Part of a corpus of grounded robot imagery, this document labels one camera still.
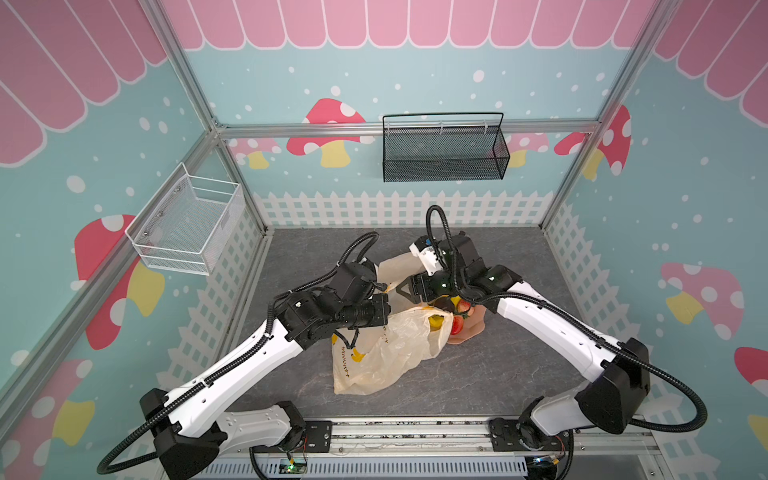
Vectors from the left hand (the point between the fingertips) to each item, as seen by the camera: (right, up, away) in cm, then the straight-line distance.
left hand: (390, 316), depth 69 cm
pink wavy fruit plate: (+25, -7, +21) cm, 33 cm away
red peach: (+20, -6, +21) cm, 30 cm away
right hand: (+4, +7, +7) cm, 10 cm away
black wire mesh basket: (+17, +46, +24) cm, 55 cm away
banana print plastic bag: (-1, -10, +1) cm, 10 cm away
